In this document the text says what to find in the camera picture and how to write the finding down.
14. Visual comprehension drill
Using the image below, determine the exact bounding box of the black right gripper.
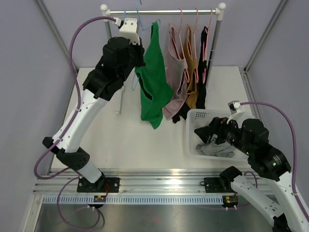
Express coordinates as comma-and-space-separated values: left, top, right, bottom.
194, 114, 253, 155

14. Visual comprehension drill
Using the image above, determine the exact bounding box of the white and chrome clothes rack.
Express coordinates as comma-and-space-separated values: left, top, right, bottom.
100, 2, 227, 115

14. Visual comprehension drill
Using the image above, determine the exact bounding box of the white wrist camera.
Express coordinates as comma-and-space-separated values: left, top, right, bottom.
227, 101, 254, 124
114, 17, 140, 45

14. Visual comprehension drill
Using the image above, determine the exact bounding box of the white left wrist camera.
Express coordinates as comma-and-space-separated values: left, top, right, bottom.
114, 17, 140, 45

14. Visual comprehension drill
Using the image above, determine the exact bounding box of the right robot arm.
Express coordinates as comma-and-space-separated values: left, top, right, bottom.
194, 117, 309, 232

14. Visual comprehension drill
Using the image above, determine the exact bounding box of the green tank top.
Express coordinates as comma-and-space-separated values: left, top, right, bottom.
135, 22, 174, 130

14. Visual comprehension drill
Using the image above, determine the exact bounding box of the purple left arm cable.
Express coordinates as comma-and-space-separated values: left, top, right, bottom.
33, 16, 116, 180

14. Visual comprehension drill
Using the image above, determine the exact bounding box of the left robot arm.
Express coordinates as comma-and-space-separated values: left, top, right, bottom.
42, 37, 145, 192

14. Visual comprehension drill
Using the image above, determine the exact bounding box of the black tank top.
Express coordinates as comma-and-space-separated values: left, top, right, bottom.
172, 27, 207, 123

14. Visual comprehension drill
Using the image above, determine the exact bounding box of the mustard brown tank top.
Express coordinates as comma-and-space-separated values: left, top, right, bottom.
183, 25, 198, 109

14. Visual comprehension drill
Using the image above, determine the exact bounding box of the white slotted cable duct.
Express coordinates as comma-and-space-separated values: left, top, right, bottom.
43, 195, 223, 205

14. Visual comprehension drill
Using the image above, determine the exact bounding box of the right aluminium frame post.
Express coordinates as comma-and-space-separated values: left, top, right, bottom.
244, 0, 289, 74

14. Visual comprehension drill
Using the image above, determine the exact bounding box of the aluminium frame post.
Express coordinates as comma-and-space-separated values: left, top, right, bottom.
34, 0, 69, 61
244, 0, 289, 74

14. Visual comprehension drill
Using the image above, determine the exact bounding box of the left aluminium frame post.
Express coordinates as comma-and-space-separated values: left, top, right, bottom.
34, 0, 69, 61

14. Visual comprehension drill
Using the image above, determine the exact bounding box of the white plastic laundry basket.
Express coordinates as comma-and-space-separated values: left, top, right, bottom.
185, 109, 248, 162

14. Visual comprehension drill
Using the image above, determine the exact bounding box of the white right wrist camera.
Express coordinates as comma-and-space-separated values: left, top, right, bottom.
227, 101, 254, 124

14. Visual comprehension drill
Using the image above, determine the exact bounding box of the grey tank top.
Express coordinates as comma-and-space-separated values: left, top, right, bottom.
196, 141, 236, 158

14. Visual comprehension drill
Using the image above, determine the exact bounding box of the pink hanger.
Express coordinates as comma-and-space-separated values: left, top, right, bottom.
170, 7, 191, 83
203, 12, 213, 84
189, 8, 198, 83

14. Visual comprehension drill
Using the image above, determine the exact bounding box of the pink tank top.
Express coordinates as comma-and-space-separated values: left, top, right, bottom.
163, 25, 187, 120

